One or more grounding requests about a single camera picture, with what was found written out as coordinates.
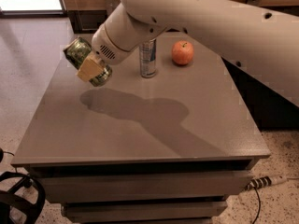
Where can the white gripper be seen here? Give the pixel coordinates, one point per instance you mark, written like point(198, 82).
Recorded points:
point(107, 47)

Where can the green soda can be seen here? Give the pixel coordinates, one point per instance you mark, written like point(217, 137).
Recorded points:
point(77, 51)

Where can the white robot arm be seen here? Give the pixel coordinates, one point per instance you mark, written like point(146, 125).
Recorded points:
point(264, 43)

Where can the silver blue energy drink can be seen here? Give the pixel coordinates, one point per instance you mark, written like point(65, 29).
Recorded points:
point(147, 58)

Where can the red apple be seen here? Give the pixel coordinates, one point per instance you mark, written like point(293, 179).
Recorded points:
point(182, 52)

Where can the grey upper drawer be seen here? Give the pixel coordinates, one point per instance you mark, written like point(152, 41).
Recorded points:
point(112, 188)

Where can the grey drawer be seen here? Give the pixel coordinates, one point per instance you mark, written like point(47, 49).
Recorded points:
point(142, 212)
point(112, 188)

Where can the grey lower drawer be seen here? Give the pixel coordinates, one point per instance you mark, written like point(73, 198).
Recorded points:
point(142, 212)

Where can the black white striped pole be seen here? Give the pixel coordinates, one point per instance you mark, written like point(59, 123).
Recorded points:
point(265, 181)

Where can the left metal wall bracket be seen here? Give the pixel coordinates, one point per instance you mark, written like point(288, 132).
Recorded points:
point(111, 5)

